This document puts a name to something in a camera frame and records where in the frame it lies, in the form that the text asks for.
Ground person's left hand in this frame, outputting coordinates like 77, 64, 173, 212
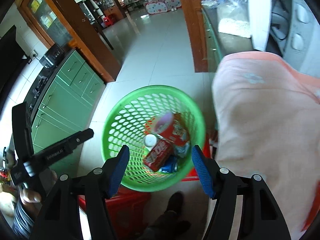
19, 170, 58, 204

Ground blue drink can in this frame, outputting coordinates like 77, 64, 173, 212
157, 155, 179, 173

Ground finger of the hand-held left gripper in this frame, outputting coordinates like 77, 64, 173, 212
65, 128, 94, 153

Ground wooden glass door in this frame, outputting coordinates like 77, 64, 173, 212
15, 0, 123, 83

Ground dark shoe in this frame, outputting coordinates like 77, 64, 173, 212
147, 191, 192, 240

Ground red plastic stool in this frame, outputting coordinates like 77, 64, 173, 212
78, 137, 218, 238

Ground green base cabinets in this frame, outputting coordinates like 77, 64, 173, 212
31, 49, 107, 170

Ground orange snack wrapper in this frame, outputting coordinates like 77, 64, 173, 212
145, 112, 190, 148

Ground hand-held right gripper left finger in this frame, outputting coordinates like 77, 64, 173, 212
29, 144, 130, 240

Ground white microwave oven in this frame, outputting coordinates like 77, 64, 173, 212
249, 0, 320, 78

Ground black gas stove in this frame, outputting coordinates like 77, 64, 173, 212
29, 76, 49, 110

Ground clear plastic bag of rice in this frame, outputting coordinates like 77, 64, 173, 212
187, 0, 252, 38

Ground green plastic mesh basket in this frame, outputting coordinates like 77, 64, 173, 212
101, 85, 207, 192

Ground pink printed blanket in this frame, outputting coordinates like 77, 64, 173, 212
212, 51, 320, 238

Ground black countertop appliance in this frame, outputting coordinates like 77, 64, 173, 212
39, 43, 66, 68

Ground person's left forearm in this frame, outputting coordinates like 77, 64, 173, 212
12, 200, 38, 238

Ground black range hood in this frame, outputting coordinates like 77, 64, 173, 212
0, 25, 27, 93

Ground wooden door frame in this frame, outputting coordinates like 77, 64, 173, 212
175, 0, 209, 73

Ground small red stool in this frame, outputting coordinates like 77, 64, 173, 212
104, 15, 117, 27

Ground red cola can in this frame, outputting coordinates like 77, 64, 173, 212
143, 140, 174, 172

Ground white plastic lid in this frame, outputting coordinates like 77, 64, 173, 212
144, 134, 157, 147

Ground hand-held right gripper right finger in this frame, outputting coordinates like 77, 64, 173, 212
191, 144, 292, 240

